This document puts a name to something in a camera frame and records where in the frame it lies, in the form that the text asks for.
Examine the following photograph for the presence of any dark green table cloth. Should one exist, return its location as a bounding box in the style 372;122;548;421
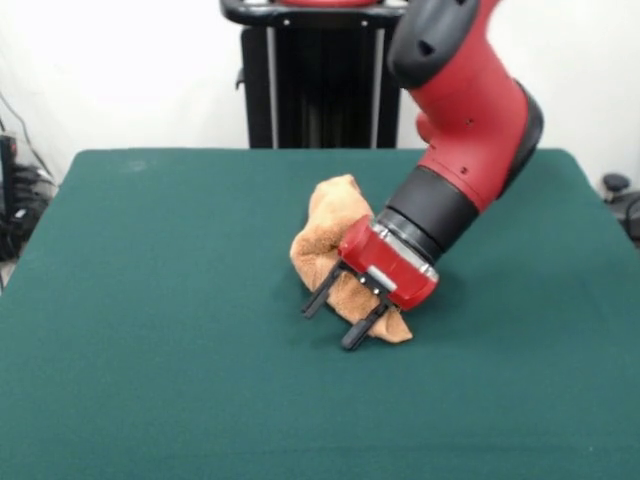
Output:
0;147;640;480

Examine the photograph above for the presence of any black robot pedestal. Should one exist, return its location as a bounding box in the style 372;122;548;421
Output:
218;0;432;150

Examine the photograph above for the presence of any black equipment heap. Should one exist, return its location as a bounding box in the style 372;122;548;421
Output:
0;164;57;261

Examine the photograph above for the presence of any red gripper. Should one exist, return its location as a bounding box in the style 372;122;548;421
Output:
300;215;440;352

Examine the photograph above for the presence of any tan terry towel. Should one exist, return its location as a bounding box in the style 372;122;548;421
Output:
290;173;416;345

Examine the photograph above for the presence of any black box device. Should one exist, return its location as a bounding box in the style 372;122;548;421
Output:
0;133;20;221

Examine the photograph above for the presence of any grey cable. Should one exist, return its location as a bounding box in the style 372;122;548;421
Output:
0;92;49;176

